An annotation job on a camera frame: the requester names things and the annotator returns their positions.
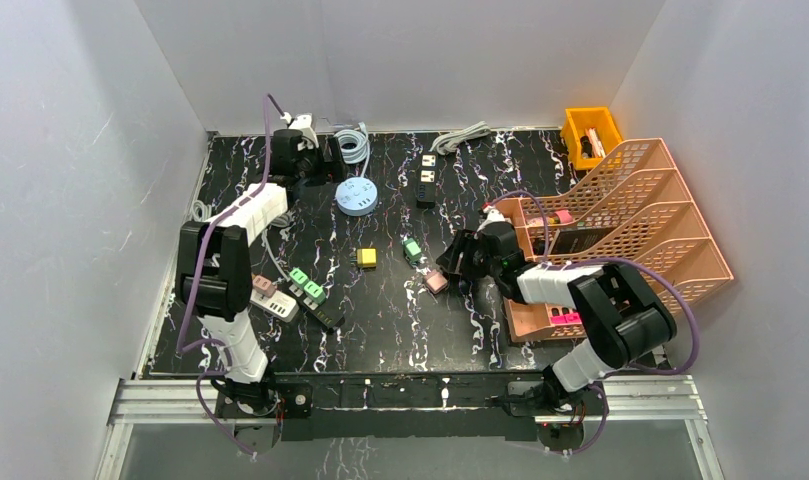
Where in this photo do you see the yellow usb plug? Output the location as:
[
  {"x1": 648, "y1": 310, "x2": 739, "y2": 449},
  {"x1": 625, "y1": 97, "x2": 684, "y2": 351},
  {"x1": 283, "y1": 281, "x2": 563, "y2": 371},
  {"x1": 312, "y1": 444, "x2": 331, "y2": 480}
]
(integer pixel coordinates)
[{"x1": 355, "y1": 248, "x2": 377, "y2": 269}]

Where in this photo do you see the peach mesh file organizer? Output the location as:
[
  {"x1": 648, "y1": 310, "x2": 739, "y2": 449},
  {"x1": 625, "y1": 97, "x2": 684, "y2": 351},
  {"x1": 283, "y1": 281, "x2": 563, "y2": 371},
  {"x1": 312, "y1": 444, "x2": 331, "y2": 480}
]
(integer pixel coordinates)
[{"x1": 496, "y1": 138, "x2": 734, "y2": 305}]

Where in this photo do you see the light blue coiled cable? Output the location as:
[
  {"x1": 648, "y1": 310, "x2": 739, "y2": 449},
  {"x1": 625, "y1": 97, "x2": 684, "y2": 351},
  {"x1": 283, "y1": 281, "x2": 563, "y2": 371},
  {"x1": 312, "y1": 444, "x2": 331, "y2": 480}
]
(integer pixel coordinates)
[{"x1": 333, "y1": 123, "x2": 372, "y2": 167}]

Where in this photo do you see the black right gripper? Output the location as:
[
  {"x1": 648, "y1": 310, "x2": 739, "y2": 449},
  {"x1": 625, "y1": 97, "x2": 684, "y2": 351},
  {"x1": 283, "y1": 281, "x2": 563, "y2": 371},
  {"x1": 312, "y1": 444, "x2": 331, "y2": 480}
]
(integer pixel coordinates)
[{"x1": 436, "y1": 228, "x2": 501, "y2": 278}]

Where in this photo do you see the black short power strip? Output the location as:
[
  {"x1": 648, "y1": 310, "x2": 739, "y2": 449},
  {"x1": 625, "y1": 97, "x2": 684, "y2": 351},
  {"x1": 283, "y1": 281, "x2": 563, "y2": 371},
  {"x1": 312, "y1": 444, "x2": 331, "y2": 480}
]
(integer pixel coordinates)
[{"x1": 416, "y1": 154, "x2": 437, "y2": 209}]

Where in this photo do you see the magenta item in tray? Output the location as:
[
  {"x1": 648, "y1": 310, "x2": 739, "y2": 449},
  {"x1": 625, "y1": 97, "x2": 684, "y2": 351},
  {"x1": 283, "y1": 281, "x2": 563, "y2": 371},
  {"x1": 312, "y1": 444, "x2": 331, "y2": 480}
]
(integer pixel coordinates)
[{"x1": 549, "y1": 311, "x2": 582, "y2": 326}]

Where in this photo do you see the grey coiled power cable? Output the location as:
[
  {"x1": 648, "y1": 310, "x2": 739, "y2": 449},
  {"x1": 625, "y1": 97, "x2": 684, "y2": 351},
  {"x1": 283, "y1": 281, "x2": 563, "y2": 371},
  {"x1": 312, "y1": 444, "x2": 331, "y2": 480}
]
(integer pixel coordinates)
[{"x1": 430, "y1": 121, "x2": 493, "y2": 156}]

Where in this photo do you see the aluminium frame rail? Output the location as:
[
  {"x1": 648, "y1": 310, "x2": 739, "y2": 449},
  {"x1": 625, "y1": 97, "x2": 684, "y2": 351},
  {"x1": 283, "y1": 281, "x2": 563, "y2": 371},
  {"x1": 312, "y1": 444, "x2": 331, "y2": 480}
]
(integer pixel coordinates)
[{"x1": 97, "y1": 372, "x2": 723, "y2": 479}]

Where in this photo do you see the mauve pink usb plug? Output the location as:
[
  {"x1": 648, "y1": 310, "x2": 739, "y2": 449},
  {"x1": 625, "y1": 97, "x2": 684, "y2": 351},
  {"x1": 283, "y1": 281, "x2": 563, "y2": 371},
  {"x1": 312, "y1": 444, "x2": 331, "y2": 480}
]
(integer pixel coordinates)
[{"x1": 423, "y1": 270, "x2": 448, "y2": 295}]

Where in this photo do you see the green usb plug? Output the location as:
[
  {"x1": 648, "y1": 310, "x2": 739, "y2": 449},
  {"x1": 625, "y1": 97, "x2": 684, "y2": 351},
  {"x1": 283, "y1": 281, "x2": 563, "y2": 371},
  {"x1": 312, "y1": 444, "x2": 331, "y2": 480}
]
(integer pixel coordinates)
[{"x1": 402, "y1": 238, "x2": 422, "y2": 266}]

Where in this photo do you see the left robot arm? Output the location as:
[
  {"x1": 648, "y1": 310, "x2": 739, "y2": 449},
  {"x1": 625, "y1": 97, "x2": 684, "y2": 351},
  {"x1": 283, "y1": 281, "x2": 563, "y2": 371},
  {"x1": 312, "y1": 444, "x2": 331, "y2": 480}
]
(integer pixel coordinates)
[{"x1": 174, "y1": 128, "x2": 348, "y2": 416}]

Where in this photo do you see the peach compartment tray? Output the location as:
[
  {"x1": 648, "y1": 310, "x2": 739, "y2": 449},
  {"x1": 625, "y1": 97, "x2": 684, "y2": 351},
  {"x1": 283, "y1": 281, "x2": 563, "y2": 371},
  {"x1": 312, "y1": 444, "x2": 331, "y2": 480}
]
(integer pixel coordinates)
[{"x1": 503, "y1": 299, "x2": 586, "y2": 343}]

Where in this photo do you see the round light blue socket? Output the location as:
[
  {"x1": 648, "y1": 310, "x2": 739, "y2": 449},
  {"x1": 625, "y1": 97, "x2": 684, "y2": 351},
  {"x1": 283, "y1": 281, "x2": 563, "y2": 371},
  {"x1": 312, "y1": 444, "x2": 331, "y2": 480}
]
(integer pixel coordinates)
[{"x1": 335, "y1": 176, "x2": 378, "y2": 217}]

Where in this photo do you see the white power strip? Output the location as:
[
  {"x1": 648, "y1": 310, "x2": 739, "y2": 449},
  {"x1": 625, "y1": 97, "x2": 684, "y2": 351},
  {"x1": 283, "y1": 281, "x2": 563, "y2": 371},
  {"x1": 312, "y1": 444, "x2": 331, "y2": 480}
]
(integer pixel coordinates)
[{"x1": 250, "y1": 287, "x2": 299, "y2": 322}]

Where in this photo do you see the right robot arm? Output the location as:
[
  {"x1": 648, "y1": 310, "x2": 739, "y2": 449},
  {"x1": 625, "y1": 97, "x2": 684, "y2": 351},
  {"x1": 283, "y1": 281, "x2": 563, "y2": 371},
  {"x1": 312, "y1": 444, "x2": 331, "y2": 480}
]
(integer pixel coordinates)
[{"x1": 437, "y1": 221, "x2": 677, "y2": 414}]

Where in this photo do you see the black long power strip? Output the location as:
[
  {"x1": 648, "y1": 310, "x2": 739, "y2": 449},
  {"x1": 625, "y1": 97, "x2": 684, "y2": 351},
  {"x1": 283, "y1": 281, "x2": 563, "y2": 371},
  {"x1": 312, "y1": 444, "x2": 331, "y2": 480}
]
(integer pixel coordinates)
[{"x1": 287, "y1": 268, "x2": 345, "y2": 332}]

